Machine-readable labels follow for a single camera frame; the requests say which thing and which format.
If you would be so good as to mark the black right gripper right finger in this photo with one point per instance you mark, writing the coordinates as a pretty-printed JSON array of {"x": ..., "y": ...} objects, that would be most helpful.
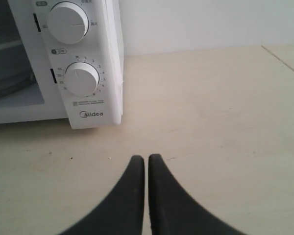
[{"x": 173, "y": 211}]

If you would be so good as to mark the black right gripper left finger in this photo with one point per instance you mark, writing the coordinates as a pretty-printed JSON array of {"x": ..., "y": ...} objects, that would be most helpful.
[{"x": 121, "y": 212}]

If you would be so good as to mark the white lower microwave knob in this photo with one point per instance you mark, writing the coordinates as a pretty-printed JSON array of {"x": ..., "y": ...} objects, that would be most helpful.
[{"x": 81, "y": 79}]

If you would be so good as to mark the white microwave knob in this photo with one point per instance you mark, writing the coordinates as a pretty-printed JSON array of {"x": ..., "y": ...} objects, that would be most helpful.
[
  {"x": 67, "y": 23},
  {"x": 81, "y": 79}
]

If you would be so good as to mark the white microwave oven body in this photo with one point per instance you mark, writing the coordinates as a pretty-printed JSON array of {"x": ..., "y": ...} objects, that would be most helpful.
[{"x": 102, "y": 47}]

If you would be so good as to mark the glass microwave turntable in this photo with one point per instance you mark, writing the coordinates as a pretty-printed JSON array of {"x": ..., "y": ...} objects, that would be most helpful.
[{"x": 16, "y": 72}]

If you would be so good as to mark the white upper microwave knob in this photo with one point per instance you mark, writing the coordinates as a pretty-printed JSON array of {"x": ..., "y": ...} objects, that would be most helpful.
[{"x": 67, "y": 23}]

